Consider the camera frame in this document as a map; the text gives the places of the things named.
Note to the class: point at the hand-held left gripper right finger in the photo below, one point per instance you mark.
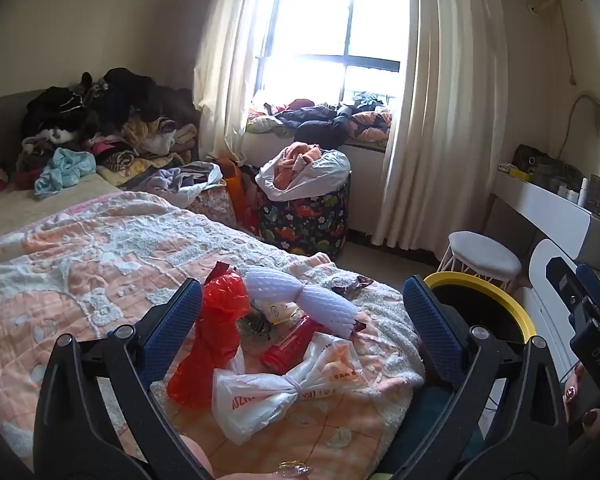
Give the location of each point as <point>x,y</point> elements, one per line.
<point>432,325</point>

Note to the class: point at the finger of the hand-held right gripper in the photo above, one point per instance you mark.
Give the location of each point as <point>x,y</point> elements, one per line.
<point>590,282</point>
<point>560,280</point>

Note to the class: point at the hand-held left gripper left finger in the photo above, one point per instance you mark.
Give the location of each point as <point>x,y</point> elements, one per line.
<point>175,330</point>

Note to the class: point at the red plastic bag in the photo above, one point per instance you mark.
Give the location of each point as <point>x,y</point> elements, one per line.
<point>215,325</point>

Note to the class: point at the yellow-rimmed black trash bin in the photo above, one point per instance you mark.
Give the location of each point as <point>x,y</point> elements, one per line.
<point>485,305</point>

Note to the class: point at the maroon wrapper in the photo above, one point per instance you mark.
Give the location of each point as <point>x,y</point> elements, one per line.
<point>361,322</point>

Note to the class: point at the dark wrapper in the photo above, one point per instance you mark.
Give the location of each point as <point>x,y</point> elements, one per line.
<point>255,327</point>

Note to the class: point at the brown foil wrapper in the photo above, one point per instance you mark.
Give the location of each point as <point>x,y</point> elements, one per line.
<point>352,286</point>

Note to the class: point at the yellow white snack wrapper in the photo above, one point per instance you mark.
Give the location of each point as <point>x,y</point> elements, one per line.
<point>277,311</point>

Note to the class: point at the white foam fruit net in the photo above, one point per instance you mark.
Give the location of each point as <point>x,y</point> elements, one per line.
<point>325,310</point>

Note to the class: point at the white printed plastic bag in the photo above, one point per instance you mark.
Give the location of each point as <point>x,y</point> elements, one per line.
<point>260,400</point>

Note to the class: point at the red snack wrapper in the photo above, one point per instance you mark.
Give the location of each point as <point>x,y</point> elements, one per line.
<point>290,345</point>

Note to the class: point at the person's left hand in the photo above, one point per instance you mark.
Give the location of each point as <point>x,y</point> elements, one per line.
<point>250,476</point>

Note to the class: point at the white vanity desk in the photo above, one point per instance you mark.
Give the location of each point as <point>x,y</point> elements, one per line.
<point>545,207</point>

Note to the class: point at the white round stool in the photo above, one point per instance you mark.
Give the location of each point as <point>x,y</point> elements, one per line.
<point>485,255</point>

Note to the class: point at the white bottle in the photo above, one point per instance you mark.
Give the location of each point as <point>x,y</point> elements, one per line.
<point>583,192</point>

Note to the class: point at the peach white blanket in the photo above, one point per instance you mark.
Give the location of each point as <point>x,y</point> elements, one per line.
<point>80,270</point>

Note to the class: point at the camouflage bag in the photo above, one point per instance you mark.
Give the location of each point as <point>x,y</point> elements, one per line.
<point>540,160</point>

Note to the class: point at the floral fabric storage bag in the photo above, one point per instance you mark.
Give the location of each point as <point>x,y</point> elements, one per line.
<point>212,205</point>

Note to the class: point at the lavender white clothes bundle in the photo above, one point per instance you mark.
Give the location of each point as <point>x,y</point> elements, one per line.
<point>180,180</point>

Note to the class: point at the orange bag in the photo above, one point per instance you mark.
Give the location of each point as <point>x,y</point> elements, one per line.
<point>232,185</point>

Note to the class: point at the dinosaur print storage basket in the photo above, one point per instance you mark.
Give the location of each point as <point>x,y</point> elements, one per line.
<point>305,225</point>

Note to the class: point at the beige bed sheet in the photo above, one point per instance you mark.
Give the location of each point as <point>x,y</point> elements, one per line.
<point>40,210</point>

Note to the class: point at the white bag of clothes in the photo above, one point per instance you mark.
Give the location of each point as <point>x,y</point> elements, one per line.
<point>325,170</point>

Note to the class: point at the light blue garment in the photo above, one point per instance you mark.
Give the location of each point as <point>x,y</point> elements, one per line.
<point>65,167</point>

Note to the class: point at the cream curtain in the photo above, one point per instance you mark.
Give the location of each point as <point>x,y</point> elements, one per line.
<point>230,60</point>
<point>450,110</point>

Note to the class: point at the windowsill clothes pile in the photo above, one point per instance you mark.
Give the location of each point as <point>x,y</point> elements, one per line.
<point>320,122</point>

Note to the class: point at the pile of dark clothes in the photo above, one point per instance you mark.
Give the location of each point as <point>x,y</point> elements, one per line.
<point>125,95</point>

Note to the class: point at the grey bed headboard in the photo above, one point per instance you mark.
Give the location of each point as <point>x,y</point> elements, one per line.
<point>0,130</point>

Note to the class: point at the window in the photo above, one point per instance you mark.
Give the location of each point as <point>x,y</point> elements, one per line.
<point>350,20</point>

